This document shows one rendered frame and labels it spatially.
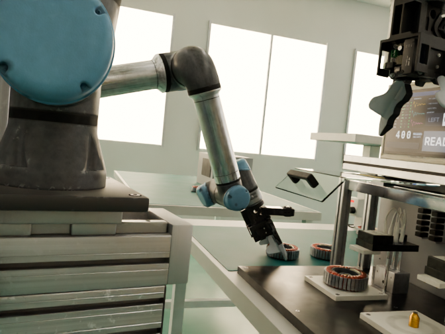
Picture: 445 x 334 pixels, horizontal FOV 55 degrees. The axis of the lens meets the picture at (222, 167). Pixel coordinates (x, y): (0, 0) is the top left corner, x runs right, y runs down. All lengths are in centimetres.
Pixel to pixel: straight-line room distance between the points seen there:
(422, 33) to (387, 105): 14
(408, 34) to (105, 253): 51
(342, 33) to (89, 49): 623
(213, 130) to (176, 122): 433
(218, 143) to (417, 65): 69
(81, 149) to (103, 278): 18
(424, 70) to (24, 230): 57
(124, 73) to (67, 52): 82
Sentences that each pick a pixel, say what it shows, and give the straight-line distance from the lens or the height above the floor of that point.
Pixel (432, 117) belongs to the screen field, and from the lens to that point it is 116.
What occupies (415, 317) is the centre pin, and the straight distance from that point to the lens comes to 100.
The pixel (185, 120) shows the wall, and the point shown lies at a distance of 555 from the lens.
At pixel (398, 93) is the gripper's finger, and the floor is 122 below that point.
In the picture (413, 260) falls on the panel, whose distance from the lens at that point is 136.
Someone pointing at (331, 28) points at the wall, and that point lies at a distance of 652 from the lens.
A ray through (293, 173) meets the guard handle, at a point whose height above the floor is 105.
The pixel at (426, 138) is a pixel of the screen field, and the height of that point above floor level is 118.
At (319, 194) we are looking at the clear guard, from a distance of 101.
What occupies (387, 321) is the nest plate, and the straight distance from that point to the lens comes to 101.
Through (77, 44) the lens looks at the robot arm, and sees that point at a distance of 45.
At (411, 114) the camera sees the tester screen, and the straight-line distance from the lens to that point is 121.
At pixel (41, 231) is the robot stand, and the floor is 98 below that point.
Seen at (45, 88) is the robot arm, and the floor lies 115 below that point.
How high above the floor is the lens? 112
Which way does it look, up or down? 3 degrees down
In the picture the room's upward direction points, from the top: 6 degrees clockwise
